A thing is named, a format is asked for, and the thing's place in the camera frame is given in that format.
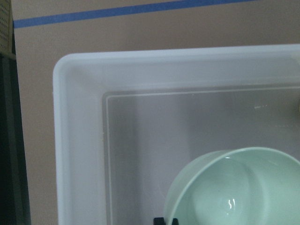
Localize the translucent white plastic bin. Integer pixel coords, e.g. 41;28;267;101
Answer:
53;44;300;225

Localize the light green bowl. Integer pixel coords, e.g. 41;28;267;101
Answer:
164;147;300;225

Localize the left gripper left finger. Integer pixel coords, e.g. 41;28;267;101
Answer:
153;217;165;225

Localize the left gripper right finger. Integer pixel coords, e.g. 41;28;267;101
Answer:
172;218;179;225

